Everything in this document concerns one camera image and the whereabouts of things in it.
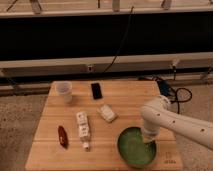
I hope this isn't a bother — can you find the black smartphone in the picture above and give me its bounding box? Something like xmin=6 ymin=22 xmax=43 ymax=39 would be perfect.
xmin=91 ymin=83 xmax=102 ymax=99

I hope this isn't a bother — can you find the blue box on floor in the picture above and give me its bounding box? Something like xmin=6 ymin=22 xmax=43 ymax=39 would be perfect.
xmin=158 ymin=81 xmax=170 ymax=96

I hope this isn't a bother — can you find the small white box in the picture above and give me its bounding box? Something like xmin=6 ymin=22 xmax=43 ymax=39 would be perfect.
xmin=98 ymin=105 xmax=117 ymax=123

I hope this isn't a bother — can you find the dark red pepper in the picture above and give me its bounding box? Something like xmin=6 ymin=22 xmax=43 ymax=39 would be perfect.
xmin=58 ymin=126 xmax=68 ymax=148

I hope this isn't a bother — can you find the black hanging cable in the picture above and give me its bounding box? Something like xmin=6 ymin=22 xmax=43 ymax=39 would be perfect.
xmin=101 ymin=5 xmax=135 ymax=74

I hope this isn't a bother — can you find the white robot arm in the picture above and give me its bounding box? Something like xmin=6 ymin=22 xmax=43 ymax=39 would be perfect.
xmin=141 ymin=95 xmax=213 ymax=150

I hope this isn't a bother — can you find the white tube with label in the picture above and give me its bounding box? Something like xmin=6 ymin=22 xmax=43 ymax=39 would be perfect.
xmin=76 ymin=111 xmax=90 ymax=151

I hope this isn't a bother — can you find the green ceramic bowl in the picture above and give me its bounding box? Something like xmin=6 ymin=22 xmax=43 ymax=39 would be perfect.
xmin=117 ymin=127 xmax=157 ymax=169

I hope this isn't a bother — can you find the clear plastic cup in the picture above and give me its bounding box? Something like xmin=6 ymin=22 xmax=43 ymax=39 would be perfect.
xmin=55 ymin=81 xmax=72 ymax=103

